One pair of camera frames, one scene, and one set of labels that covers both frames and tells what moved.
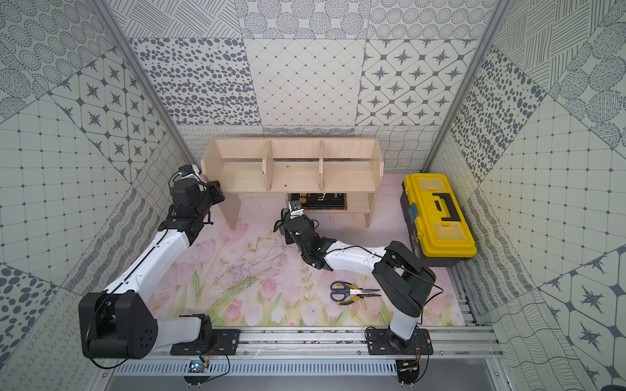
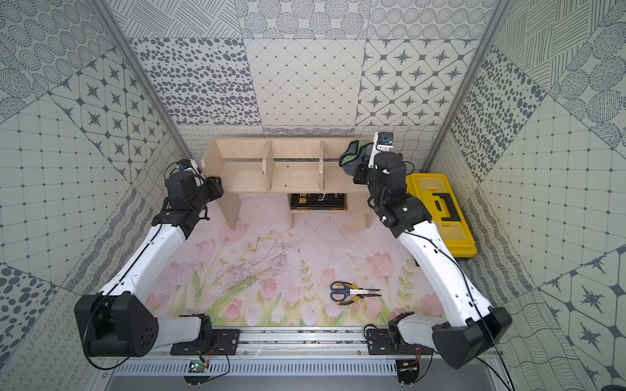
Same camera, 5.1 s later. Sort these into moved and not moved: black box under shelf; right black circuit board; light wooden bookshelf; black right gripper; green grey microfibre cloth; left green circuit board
Moved: black right gripper; green grey microfibre cloth
Not moved: black box under shelf; right black circuit board; light wooden bookshelf; left green circuit board
